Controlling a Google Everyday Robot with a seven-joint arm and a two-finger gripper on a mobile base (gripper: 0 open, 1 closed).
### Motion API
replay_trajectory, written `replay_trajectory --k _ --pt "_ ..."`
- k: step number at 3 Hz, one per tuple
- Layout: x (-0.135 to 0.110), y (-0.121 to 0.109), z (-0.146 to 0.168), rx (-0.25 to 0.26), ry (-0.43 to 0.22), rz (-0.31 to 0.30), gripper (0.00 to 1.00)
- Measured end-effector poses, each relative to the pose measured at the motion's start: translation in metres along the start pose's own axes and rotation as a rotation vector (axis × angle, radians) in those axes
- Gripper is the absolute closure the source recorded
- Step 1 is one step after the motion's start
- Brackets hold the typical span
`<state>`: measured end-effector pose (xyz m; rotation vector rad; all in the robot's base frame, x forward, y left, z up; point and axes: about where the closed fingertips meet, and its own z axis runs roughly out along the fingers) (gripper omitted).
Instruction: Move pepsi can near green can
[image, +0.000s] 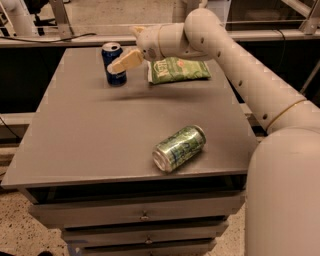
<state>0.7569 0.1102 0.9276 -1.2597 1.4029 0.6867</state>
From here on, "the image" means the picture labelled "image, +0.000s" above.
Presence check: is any green soda can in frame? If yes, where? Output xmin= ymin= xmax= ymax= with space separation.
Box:
xmin=152 ymin=125 xmax=206 ymax=173

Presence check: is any middle grey drawer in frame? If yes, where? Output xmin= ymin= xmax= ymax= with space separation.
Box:
xmin=62 ymin=219 xmax=229 ymax=248

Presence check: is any blue pepsi can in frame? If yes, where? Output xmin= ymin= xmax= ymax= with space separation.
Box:
xmin=101 ymin=41 xmax=128 ymax=88

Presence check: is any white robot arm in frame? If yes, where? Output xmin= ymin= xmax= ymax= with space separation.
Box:
xmin=109 ymin=8 xmax=320 ymax=256

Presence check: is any black cable on rail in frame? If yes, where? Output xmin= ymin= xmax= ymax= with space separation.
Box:
xmin=0 ymin=32 xmax=98 ymax=44

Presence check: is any grey drawer cabinet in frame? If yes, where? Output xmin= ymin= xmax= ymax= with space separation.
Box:
xmin=0 ymin=46 xmax=259 ymax=256

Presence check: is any metal bracket post left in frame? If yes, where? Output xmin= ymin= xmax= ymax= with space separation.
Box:
xmin=49 ymin=0 xmax=73 ymax=39

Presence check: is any grey metal rail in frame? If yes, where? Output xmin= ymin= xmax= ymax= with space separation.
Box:
xmin=0 ymin=29 xmax=320 ymax=48

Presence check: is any grey drawer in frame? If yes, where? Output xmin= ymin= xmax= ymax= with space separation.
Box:
xmin=29 ymin=191 xmax=245 ymax=228
xmin=74 ymin=239 xmax=216 ymax=256
xmin=62 ymin=219 xmax=229 ymax=248

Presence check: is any green chip bag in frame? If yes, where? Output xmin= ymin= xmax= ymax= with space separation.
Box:
xmin=148 ymin=57 xmax=211 ymax=85

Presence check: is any bottom grey drawer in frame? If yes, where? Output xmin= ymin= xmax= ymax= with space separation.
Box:
xmin=74 ymin=239 xmax=216 ymax=256

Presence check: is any top grey drawer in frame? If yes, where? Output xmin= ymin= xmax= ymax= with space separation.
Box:
xmin=29 ymin=191 xmax=245 ymax=228

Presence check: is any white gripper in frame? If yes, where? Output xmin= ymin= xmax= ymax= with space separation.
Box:
xmin=107 ymin=26 xmax=161 ymax=74

